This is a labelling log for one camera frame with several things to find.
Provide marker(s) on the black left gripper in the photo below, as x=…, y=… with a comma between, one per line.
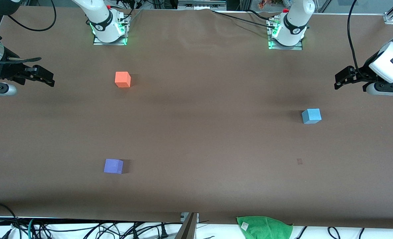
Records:
x=363, y=74

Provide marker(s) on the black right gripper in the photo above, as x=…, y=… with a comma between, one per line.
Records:
x=13, y=69

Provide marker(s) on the blue foam block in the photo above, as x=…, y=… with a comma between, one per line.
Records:
x=311, y=116

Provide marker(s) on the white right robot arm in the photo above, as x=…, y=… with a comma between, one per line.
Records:
x=97, y=13

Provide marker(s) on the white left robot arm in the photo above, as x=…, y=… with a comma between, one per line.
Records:
x=295, y=20

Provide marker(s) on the orange foam block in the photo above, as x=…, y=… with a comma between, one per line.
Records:
x=122, y=79

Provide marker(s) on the purple foam block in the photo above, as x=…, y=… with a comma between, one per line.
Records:
x=113, y=166

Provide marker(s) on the orange toy pile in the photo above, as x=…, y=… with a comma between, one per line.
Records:
x=272, y=4

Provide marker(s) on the brown table cover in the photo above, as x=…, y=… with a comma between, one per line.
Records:
x=196, y=149

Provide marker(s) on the green cloth with label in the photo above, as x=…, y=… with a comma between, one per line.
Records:
x=266, y=229

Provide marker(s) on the black power plug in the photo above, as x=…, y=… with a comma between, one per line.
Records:
x=163, y=230

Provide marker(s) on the white socket box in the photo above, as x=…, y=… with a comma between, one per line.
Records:
x=183, y=216

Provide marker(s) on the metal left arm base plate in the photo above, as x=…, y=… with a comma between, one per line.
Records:
x=292, y=48

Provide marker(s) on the aluminium profile bracket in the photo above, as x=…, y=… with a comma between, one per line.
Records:
x=390, y=17

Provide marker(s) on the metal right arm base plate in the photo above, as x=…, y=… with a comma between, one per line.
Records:
x=116, y=43

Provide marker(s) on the aluminium frame with sockets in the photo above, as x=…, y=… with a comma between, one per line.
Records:
x=201, y=4

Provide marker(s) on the grey metal post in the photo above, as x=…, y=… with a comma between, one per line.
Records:
x=188, y=229

